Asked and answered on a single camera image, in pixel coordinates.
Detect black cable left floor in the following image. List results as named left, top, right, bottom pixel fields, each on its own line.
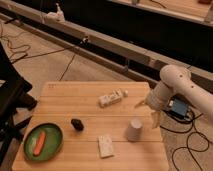
left=0, top=19, right=91, bottom=81

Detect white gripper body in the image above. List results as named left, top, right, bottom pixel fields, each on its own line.
left=145, top=81, right=174, bottom=111

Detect black chair frame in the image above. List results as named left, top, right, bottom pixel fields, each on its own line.
left=0, top=43, right=37, bottom=166

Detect white object on rail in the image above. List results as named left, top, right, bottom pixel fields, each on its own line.
left=46, top=4, right=65, bottom=22

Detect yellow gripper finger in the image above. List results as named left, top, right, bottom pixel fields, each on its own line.
left=134, top=100, right=146, bottom=108
left=151, top=111, right=161, bottom=129

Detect black eraser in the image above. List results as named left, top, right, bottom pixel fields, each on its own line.
left=71, top=118, right=84, bottom=131

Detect orange carrot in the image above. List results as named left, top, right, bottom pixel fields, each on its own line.
left=33, top=131, right=46, bottom=156

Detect black cable on floor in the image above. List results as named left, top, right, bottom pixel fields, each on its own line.
left=156, top=106, right=213, bottom=171

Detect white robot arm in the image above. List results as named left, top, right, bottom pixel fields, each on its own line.
left=137, top=65, right=213, bottom=129

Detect blue power box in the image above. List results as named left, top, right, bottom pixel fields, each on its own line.
left=169, top=99, right=188, bottom=119

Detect green plate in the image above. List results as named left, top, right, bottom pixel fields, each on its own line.
left=23, top=123, right=63, bottom=162

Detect grey metal rail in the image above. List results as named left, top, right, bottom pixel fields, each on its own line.
left=0, top=0, right=213, bottom=94

